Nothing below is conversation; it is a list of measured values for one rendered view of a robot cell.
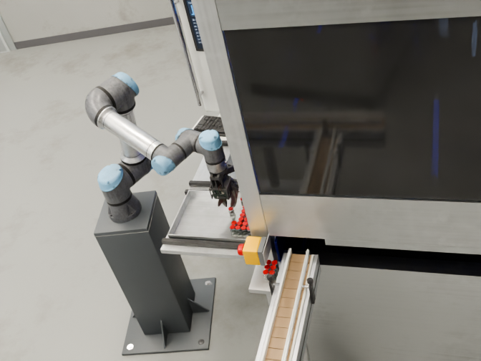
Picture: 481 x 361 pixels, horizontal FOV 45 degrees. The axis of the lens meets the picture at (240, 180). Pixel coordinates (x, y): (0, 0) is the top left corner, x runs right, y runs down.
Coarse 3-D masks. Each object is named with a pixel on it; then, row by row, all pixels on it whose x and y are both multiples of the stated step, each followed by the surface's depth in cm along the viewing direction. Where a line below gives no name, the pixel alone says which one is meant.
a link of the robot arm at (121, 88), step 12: (120, 72) 227; (108, 84) 222; (120, 84) 223; (132, 84) 226; (108, 96) 220; (120, 96) 223; (132, 96) 228; (120, 108) 228; (132, 108) 231; (132, 120) 237; (120, 144) 247; (120, 156) 253; (132, 156) 249; (144, 156) 252; (132, 168) 252; (144, 168) 255
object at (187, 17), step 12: (180, 0) 269; (180, 12) 273; (192, 12) 270; (192, 24) 275; (192, 36) 280; (192, 48) 285; (192, 60) 291; (204, 60) 287; (204, 72) 292; (204, 84) 297; (204, 96) 303; (216, 108) 305
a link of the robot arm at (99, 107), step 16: (96, 96) 218; (96, 112) 215; (112, 112) 216; (112, 128) 213; (128, 128) 211; (128, 144) 212; (144, 144) 208; (160, 144) 208; (176, 144) 208; (160, 160) 203; (176, 160) 206
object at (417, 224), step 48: (240, 0) 146; (288, 0) 142; (336, 0) 139; (384, 0) 136; (432, 0) 133; (480, 0) 131; (336, 240) 196; (384, 240) 190; (432, 240) 184; (480, 240) 179
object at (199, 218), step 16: (192, 192) 246; (208, 192) 243; (192, 208) 241; (208, 208) 239; (224, 208) 238; (240, 208) 236; (176, 224) 234; (192, 224) 234; (208, 224) 232; (224, 224) 231; (208, 240) 223; (224, 240) 221; (240, 240) 218
